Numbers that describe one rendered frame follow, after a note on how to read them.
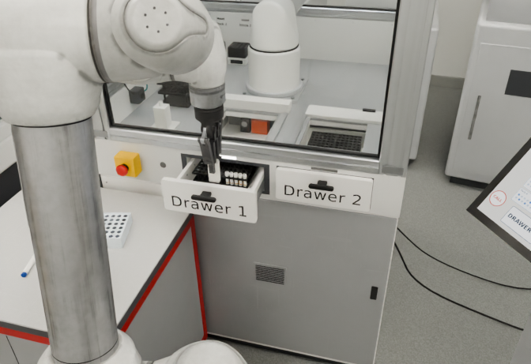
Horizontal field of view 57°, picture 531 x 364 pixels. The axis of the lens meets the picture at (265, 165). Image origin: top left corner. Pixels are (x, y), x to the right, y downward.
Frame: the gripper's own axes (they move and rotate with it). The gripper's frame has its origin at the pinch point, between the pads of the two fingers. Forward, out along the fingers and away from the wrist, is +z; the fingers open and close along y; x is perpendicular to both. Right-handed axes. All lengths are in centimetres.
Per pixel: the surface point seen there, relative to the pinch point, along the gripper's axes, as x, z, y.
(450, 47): -90, 64, 324
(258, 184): -9.4, 10.6, 11.4
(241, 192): -7.3, 6.9, 1.2
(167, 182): 15.6, 7.1, 1.2
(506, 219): -75, 0, -4
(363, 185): -40.1, 8.1, 14.7
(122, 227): 27.8, 19.8, -7.1
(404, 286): -63, 99, 70
